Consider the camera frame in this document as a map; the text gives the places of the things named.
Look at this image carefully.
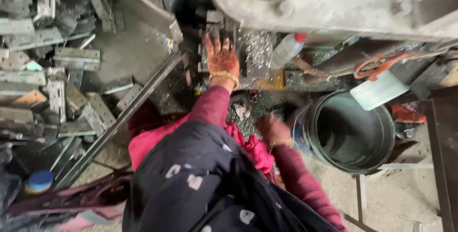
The person's left hand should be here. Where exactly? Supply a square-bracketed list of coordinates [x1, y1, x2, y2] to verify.
[204, 34, 240, 80]

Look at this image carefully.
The person's right hand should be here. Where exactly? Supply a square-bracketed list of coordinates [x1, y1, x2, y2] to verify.
[256, 113, 292, 147]

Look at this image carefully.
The gold left wrist bangle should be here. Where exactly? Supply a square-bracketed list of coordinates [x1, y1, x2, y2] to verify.
[209, 70, 240, 89]

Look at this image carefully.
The gold wrist bangle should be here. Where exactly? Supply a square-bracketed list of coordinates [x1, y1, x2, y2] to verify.
[209, 70, 240, 89]
[269, 138, 295, 149]

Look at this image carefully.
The gold right wrist bangle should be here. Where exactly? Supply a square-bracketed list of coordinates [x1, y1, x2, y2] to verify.
[269, 138, 295, 149]

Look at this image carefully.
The pile of metal shavings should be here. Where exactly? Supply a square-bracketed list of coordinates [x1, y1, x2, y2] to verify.
[241, 32, 274, 72]

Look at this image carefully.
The clear bottle with red cap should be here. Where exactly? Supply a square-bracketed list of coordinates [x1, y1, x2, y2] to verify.
[271, 33, 307, 70]

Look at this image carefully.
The person's pink garment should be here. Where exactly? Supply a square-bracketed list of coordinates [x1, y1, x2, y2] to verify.
[128, 100, 275, 175]

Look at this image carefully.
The dark green plastic bucket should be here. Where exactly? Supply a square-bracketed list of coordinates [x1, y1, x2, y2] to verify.
[291, 90, 396, 175]

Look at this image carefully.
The person's dark patterned scarf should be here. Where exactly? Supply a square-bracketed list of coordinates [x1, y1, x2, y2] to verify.
[122, 121, 338, 232]

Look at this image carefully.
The pale green rectangular block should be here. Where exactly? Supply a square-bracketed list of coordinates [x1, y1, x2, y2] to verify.
[350, 70, 409, 111]

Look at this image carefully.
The long grey metal angle bar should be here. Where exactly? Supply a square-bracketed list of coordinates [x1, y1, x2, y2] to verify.
[54, 54, 183, 190]

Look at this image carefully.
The grey press machine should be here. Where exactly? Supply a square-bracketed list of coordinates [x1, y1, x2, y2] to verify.
[206, 0, 458, 43]

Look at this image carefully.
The heap of perforated metal brackets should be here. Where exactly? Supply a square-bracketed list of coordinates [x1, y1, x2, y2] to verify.
[0, 0, 144, 175]

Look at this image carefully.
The jar with blue lid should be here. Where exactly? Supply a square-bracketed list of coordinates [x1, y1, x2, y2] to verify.
[24, 170, 54, 195]

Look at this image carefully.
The orange cord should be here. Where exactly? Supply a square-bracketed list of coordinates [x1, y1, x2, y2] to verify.
[353, 52, 412, 82]

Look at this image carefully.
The dark metal frame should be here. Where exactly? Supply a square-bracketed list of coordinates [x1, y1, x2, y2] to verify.
[424, 87, 458, 232]

